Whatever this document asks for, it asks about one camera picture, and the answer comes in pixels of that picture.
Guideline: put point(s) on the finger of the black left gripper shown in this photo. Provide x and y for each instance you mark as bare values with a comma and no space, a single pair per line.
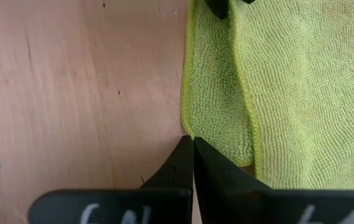
218,7
247,1

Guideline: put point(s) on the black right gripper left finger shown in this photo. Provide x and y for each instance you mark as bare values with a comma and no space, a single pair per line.
133,205

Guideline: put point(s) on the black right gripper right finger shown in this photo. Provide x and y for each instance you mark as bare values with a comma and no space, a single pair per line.
257,205

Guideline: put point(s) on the lime green microfiber towel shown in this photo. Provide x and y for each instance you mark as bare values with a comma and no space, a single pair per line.
288,93

